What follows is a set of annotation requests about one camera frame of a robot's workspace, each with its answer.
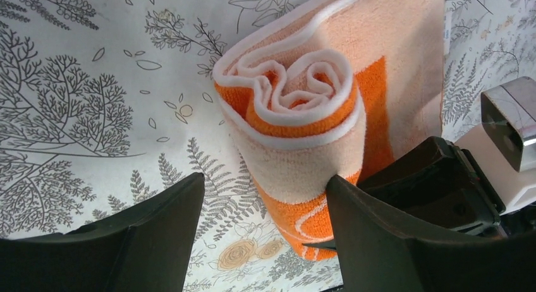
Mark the orange and cream towel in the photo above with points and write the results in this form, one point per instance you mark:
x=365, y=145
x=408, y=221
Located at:
x=334, y=87

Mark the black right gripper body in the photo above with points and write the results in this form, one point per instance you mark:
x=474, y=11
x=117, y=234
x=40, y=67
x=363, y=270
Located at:
x=442, y=184

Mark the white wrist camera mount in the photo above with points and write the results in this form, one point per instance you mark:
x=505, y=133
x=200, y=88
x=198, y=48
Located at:
x=503, y=144

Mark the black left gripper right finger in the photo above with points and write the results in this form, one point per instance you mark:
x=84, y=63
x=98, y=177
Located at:
x=381, y=248

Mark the floral patterned table mat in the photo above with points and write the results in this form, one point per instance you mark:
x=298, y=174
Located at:
x=107, y=103

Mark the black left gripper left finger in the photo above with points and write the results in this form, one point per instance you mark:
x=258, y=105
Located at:
x=145, y=247

